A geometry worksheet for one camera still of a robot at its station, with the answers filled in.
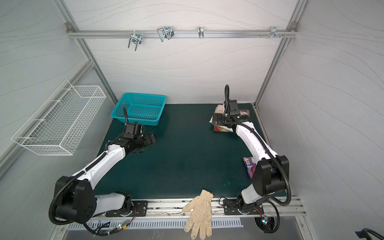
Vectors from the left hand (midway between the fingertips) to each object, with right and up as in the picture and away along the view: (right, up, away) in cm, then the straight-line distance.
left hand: (152, 136), depth 87 cm
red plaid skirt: (+40, +3, +16) cm, 44 cm away
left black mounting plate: (-2, -35, -14) cm, 37 cm away
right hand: (+43, +13, -1) cm, 45 cm away
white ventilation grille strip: (+4, -40, -17) cm, 43 cm away
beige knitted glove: (+28, -39, -17) cm, 50 cm away
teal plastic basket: (-11, +18, +17) cm, 27 cm away
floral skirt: (+44, +18, +20) cm, 51 cm away
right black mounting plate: (+44, -34, -14) cm, 57 cm away
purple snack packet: (+59, -16, +1) cm, 61 cm away
